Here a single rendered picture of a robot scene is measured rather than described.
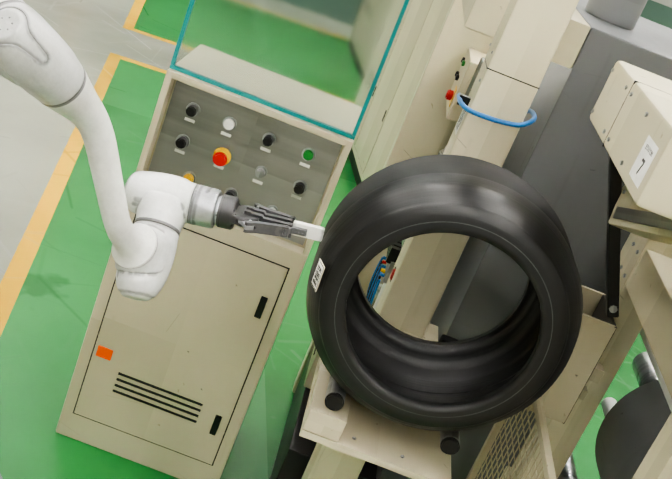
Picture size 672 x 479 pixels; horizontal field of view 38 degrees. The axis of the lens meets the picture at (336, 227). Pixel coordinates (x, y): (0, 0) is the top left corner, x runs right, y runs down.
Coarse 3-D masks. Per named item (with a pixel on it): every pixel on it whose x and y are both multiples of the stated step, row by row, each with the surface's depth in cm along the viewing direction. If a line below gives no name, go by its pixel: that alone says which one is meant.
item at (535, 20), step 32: (512, 0) 229; (544, 0) 221; (576, 0) 221; (512, 32) 225; (544, 32) 224; (512, 64) 227; (544, 64) 226; (480, 96) 231; (512, 96) 230; (480, 128) 233; (512, 128) 232; (416, 256) 247; (448, 256) 246; (384, 288) 263; (416, 288) 250; (416, 320) 253; (320, 448) 270
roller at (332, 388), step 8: (328, 384) 227; (336, 384) 225; (328, 392) 222; (336, 392) 222; (344, 392) 224; (328, 400) 221; (336, 400) 221; (344, 400) 222; (328, 408) 222; (336, 408) 222
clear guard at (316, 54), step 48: (192, 0) 266; (240, 0) 265; (288, 0) 264; (336, 0) 262; (384, 0) 261; (192, 48) 271; (240, 48) 270; (288, 48) 268; (336, 48) 267; (384, 48) 265; (288, 96) 273; (336, 96) 272
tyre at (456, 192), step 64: (384, 192) 206; (448, 192) 202; (512, 192) 206; (320, 256) 211; (512, 256) 201; (320, 320) 213; (384, 320) 245; (512, 320) 238; (576, 320) 209; (384, 384) 218; (448, 384) 240; (512, 384) 212
